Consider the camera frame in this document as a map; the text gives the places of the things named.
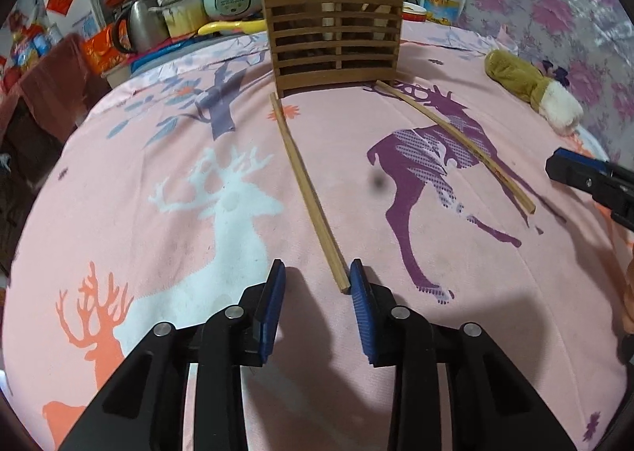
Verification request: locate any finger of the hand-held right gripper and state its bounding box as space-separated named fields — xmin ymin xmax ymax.
xmin=552 ymin=148 xmax=634 ymax=179
xmin=546 ymin=159 xmax=634 ymax=207

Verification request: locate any pink deer printed blanket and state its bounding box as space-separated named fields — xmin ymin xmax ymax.
xmin=2 ymin=28 xmax=632 ymax=451

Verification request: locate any cream yellow pot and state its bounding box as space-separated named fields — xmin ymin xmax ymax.
xmin=163 ymin=3 xmax=209 ymax=38

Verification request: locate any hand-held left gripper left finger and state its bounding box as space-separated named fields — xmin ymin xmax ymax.
xmin=58 ymin=259 xmax=287 ymax=451

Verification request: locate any olive and white plush toy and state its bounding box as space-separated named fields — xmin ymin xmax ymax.
xmin=484 ymin=49 xmax=584 ymax=136

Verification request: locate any red brown table cloth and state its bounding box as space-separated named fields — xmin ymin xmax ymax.
xmin=0 ymin=32 xmax=107 ymax=145

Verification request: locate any oil bottle blue label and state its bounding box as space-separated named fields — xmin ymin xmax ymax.
xmin=12 ymin=25 xmax=53 ymax=68

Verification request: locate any purple floral wall cloth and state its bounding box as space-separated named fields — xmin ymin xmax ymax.
xmin=456 ymin=0 xmax=634 ymax=169

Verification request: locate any steel electric kettle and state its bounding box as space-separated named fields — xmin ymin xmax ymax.
xmin=113 ymin=0 xmax=172 ymax=55

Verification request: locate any orange red cardboard box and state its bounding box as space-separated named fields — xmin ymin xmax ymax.
xmin=82 ymin=28 xmax=132 ymax=76

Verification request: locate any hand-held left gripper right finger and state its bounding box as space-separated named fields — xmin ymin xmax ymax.
xmin=351 ymin=259 xmax=578 ymax=451

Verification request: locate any yellow plastic ladle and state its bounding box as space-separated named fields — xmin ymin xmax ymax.
xmin=198 ymin=19 xmax=268 ymax=36

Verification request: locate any bamboo chopstick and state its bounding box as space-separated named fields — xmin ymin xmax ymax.
xmin=375 ymin=80 xmax=537 ymax=214
xmin=269 ymin=93 xmax=350 ymax=294

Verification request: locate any brown slatted wooden chopstick holder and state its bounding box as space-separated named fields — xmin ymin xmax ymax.
xmin=261 ymin=0 xmax=404 ymax=99

